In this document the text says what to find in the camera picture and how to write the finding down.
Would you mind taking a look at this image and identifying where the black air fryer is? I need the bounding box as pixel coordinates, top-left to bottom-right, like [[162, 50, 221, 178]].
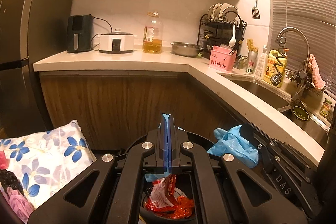
[[66, 14, 95, 54]]

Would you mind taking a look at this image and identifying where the hanging metal spatula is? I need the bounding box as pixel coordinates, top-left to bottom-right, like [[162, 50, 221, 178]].
[[252, 0, 261, 20]]

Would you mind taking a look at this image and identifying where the pink dish cloth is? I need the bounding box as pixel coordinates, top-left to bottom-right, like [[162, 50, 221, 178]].
[[307, 54, 326, 89]]

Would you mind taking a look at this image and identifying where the red plastic bag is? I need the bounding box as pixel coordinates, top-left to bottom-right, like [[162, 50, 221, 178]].
[[146, 195, 195, 220]]

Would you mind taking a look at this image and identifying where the stack of white plates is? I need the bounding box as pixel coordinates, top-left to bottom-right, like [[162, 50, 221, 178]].
[[207, 3, 238, 23]]

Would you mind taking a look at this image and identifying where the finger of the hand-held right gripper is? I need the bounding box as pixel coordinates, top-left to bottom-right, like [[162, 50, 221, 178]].
[[240, 123, 276, 161]]

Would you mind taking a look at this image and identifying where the beer can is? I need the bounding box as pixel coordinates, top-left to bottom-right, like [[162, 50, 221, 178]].
[[245, 51, 259, 75]]

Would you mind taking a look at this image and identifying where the white plastic bottle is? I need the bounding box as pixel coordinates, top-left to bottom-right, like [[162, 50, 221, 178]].
[[253, 45, 269, 80]]

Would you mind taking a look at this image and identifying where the glass jar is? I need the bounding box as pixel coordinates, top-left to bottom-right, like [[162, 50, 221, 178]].
[[320, 98, 333, 117]]

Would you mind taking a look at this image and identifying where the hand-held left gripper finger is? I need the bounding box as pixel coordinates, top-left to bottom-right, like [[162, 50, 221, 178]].
[[28, 119, 168, 224], [168, 119, 307, 224]]

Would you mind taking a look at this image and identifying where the black dish rack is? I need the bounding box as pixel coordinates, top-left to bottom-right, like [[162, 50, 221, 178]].
[[198, 13, 248, 57]]

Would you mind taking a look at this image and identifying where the steel faucet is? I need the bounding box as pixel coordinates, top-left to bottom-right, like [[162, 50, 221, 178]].
[[276, 27, 312, 107]]

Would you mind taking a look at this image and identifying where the blue disposable glove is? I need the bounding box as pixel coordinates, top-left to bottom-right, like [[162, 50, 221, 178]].
[[207, 126, 259, 168]]

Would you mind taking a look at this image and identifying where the yellow detergent bottle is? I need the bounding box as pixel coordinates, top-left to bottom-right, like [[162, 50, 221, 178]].
[[263, 49, 288, 88]]

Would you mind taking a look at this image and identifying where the wooden base cabinet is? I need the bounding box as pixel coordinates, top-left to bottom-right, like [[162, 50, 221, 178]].
[[39, 70, 319, 169]]

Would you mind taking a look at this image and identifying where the black power cable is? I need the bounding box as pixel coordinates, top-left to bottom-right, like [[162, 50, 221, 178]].
[[92, 17, 114, 51]]

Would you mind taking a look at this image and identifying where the spiral sprayer hose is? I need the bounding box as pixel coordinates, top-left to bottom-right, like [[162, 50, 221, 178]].
[[270, 48, 288, 87]]

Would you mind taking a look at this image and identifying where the black plastic bag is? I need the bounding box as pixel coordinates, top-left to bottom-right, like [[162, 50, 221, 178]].
[[0, 168, 25, 196]]

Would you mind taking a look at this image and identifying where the steel sink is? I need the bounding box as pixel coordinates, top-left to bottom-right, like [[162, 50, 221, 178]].
[[223, 76, 330, 147]]

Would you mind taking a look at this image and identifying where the blue floral blanket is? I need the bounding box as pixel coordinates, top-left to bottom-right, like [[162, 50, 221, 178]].
[[0, 120, 96, 215]]

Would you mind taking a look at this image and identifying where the cooking oil bottle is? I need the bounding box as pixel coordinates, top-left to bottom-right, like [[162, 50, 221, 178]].
[[142, 12, 164, 54]]

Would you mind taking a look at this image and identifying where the white electric cooker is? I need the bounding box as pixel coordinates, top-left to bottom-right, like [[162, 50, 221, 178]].
[[99, 28, 135, 54]]

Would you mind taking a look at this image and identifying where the black trash bin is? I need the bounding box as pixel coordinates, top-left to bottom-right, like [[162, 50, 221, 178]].
[[115, 132, 223, 224]]

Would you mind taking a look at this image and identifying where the grey refrigerator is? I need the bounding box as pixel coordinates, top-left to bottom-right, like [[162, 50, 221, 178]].
[[0, 0, 77, 135]]

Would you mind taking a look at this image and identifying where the steel bowl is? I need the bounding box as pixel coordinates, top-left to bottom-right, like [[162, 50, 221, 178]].
[[171, 42, 204, 58]]

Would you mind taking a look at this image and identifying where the white ladle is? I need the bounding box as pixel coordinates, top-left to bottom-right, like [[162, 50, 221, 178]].
[[228, 21, 238, 47]]

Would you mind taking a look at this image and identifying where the red white snack wrapper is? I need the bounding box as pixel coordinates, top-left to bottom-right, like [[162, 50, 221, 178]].
[[148, 174, 184, 211]]

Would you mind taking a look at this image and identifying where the pink plastic bag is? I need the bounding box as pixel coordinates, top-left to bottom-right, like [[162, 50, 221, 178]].
[[7, 186, 35, 215]]

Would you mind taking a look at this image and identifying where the pink utensil holder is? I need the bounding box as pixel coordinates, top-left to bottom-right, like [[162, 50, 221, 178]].
[[209, 46, 234, 73]]

